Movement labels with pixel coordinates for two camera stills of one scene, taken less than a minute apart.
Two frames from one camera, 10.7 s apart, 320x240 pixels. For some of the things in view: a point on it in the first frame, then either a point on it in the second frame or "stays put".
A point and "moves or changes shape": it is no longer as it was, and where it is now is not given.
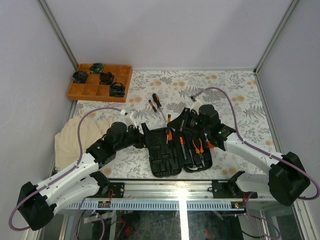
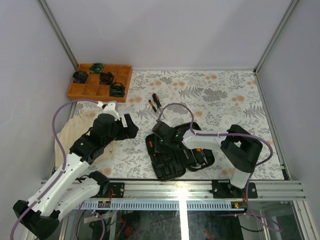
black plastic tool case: (170, 151) stays put
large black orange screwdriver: (156, 98) stays put
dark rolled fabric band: (117, 89) stays put
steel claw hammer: (194, 167) moves or changes shape
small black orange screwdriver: (153, 107) stays put
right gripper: (179, 123) → (161, 150)
